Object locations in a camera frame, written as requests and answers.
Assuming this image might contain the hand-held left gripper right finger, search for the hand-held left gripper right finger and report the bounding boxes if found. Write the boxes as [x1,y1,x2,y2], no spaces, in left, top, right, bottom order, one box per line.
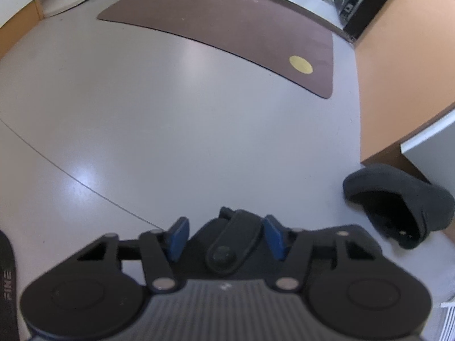
[263,215,382,294]

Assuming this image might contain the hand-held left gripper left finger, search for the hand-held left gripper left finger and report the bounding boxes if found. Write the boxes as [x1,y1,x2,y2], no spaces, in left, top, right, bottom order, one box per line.
[77,217,191,294]

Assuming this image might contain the black buckle clog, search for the black buckle clog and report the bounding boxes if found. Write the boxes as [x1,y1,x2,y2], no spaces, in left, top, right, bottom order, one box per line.
[187,206,281,282]
[342,163,455,250]

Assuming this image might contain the white shoe rack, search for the white shoe rack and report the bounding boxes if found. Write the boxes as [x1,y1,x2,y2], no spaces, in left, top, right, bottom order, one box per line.
[441,300,455,341]

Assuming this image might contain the black printed slide sandal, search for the black printed slide sandal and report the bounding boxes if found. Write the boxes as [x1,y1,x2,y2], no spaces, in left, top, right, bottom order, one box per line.
[0,229,18,341]

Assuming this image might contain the white cabinet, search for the white cabinet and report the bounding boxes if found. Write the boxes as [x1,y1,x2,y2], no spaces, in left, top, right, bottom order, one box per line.
[401,108,455,194]

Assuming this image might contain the brown doormat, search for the brown doormat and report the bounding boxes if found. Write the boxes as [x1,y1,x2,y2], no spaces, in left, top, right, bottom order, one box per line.
[98,0,335,99]

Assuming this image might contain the black door frame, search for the black door frame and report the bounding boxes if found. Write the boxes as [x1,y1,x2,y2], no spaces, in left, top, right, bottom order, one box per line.
[332,0,409,41]

